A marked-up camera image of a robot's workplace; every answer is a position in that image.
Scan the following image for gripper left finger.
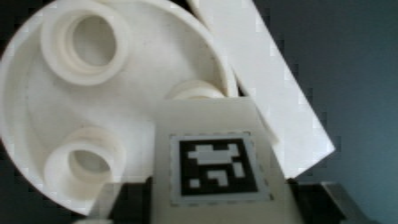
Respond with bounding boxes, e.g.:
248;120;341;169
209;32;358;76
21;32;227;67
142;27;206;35
71;178;152;224

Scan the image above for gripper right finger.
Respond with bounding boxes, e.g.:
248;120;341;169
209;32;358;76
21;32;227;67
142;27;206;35
287;179;380;224

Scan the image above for white stool leg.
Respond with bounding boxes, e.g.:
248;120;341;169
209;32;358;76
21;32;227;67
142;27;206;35
147;79;305;224

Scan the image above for white right wall bar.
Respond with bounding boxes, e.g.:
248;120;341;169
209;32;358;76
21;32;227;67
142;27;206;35
186;0;333;178

